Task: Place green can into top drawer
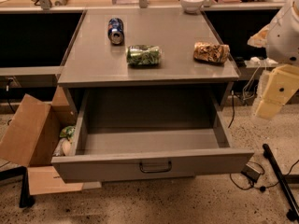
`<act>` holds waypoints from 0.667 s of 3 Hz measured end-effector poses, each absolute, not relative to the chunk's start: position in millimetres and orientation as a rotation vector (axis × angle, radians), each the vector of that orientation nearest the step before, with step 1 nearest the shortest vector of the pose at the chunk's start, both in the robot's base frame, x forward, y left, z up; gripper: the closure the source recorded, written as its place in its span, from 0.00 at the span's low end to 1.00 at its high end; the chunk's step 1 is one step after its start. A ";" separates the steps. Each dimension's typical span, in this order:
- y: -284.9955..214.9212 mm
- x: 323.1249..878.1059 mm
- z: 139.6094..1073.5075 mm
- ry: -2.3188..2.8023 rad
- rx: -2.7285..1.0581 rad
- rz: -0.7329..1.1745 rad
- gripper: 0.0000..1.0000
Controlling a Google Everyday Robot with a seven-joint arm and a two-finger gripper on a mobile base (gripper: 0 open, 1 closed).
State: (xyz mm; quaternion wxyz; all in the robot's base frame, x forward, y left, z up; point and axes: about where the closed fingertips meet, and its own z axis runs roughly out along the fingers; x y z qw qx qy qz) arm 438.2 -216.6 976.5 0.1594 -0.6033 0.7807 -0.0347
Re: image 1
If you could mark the black stand leg left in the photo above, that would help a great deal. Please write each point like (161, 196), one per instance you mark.
(26, 199)

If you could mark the white bowl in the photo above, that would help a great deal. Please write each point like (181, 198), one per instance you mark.
(191, 6)

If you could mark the black stand leg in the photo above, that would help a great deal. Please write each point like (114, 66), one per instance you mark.
(284, 181)
(26, 199)

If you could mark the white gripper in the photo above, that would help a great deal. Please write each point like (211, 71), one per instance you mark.
(284, 36)

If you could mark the grey drawer cabinet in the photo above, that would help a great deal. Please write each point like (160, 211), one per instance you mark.
(94, 61)

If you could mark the open grey top drawer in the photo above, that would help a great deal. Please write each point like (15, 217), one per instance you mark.
(117, 128)

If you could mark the black stand leg right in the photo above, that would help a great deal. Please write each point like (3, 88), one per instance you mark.
(284, 181)

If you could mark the black power adapter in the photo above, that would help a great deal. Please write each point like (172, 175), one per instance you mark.
(251, 173)

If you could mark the black drawer handle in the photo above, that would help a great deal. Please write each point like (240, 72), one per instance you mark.
(155, 168)

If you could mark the brown snack bag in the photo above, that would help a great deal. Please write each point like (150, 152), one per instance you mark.
(212, 53)

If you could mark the blue soda can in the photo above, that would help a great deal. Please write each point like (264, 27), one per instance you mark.
(115, 31)

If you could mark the green soda can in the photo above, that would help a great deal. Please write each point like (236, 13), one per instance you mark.
(143, 55)

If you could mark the brown cardboard box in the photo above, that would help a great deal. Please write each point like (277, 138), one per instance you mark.
(32, 136)

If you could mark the green snack bag in box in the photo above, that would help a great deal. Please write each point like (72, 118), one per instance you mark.
(68, 132)

